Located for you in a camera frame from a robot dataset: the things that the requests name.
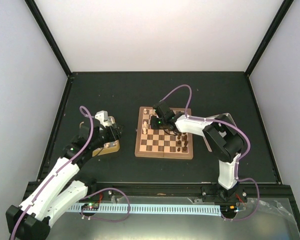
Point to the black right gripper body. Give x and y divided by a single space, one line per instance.
159 125

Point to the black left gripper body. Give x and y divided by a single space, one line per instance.
113 136

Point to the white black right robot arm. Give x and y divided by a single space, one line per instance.
184 123

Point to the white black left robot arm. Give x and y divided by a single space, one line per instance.
62 187

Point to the wooden chess board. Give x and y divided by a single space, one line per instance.
159 143

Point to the small electronics board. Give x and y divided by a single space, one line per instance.
90 206

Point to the yellow tin box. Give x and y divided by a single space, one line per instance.
107 147

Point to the clear plastic tray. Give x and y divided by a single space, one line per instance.
222 136

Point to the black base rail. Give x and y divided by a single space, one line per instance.
208 192

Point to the white slotted cable duct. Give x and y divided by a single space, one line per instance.
157 209

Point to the black frame post left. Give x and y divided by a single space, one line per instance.
36 13

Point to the black frame post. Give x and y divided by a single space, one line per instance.
36 13
273 27

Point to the black frame post right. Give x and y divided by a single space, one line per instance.
273 27

